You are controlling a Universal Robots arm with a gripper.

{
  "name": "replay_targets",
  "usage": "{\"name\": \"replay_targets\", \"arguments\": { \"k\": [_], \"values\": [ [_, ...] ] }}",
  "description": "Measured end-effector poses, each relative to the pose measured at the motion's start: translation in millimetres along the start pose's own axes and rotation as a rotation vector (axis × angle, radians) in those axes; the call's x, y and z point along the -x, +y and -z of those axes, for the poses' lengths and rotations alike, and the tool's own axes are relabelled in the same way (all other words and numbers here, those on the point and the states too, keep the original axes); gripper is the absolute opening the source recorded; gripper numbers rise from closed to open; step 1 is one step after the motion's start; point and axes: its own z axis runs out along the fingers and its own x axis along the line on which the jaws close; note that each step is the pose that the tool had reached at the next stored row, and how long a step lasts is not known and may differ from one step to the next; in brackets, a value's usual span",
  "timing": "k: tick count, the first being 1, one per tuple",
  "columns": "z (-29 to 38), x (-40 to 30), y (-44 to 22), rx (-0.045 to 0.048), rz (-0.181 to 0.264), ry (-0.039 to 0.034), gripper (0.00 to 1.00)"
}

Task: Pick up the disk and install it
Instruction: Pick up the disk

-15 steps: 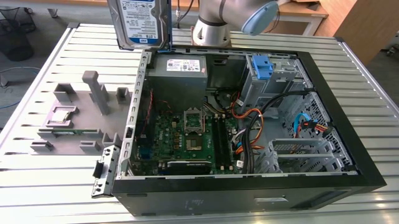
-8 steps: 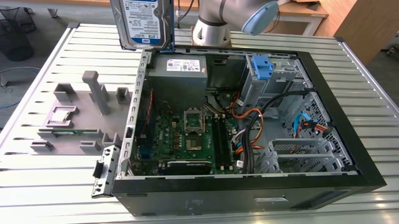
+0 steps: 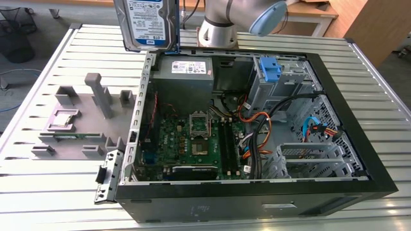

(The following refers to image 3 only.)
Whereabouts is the red yellow power wire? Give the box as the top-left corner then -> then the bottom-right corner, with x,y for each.
306,125 -> 342,141

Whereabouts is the green RAM stick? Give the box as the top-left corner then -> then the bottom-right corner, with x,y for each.
51,134 -> 87,141

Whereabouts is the grey parts rack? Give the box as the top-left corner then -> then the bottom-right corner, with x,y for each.
30,72 -> 138,161

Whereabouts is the grey power supply unit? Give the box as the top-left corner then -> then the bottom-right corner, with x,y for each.
150,55 -> 214,114

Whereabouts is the black RAM slot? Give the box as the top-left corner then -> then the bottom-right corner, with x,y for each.
218,117 -> 232,176
226,117 -> 241,176

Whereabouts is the blue data wire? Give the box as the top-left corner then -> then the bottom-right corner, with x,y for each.
301,116 -> 328,142

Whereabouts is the wooden desk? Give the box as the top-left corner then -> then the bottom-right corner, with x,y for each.
47,0 -> 340,37

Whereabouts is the green motherboard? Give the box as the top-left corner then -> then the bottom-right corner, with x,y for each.
134,115 -> 254,181

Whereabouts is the metal socket cover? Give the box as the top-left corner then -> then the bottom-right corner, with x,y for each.
188,111 -> 213,141

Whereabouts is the silver CPU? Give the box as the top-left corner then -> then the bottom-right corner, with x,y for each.
50,115 -> 73,128

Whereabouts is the blue plastic drive latch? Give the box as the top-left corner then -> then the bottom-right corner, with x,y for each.
260,57 -> 281,83

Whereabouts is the silver drive cage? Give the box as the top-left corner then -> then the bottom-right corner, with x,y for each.
248,56 -> 321,113

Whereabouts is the metal disk bay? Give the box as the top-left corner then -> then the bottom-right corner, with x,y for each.
274,141 -> 357,180

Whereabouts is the black open PC case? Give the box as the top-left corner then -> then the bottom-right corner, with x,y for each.
93,44 -> 398,223

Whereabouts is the black graphics card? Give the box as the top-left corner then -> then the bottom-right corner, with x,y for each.
161,164 -> 218,181

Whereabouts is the orange yellow wire bundle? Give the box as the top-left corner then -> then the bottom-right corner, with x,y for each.
237,112 -> 273,154

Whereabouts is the red black twisted wire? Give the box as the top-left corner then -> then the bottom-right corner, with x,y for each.
143,92 -> 158,142

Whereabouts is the black cable bundle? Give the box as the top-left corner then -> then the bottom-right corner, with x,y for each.
248,92 -> 325,180

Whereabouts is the wooden cabinet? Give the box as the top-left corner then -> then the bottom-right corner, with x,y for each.
324,0 -> 411,69

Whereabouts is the silver card retention bracket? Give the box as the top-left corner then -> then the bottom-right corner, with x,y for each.
93,149 -> 123,205

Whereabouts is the hard disk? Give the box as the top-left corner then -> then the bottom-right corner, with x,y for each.
113,0 -> 181,54

